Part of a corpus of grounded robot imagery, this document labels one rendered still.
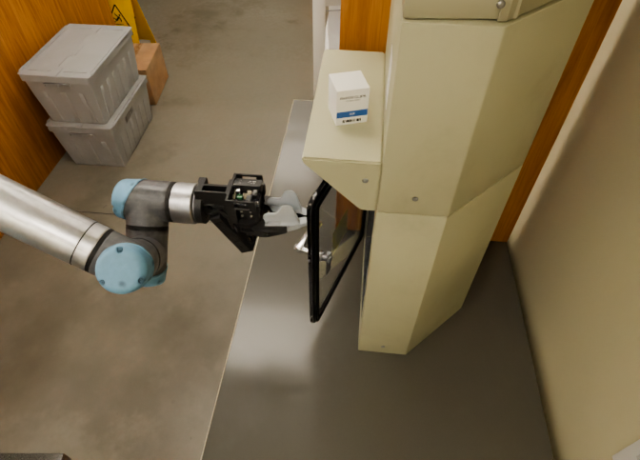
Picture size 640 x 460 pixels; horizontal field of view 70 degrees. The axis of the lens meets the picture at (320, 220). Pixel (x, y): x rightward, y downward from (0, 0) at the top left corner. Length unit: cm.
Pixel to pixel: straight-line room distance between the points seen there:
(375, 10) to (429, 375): 77
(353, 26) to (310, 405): 78
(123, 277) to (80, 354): 168
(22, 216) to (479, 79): 65
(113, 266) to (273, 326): 51
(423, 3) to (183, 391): 188
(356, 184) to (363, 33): 37
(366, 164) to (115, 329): 191
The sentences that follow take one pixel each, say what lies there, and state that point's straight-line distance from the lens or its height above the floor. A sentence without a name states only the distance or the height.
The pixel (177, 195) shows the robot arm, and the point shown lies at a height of 137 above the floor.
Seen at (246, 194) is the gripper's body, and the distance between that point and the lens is 81.
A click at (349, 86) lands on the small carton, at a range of 69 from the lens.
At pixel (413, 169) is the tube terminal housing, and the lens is 66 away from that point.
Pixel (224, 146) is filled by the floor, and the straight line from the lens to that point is 316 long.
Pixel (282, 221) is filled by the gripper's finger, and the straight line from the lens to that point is 82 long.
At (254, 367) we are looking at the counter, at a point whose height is 94.
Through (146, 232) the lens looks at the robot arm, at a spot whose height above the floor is 132.
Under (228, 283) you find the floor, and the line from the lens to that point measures 238.
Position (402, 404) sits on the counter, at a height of 94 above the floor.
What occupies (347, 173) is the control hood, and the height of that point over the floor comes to 149.
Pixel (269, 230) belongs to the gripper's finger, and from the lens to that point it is 82.
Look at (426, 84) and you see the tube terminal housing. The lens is 58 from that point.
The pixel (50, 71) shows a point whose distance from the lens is 294.
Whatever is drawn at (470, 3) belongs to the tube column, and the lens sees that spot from 55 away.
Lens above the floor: 193
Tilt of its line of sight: 48 degrees down
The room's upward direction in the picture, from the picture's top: straight up
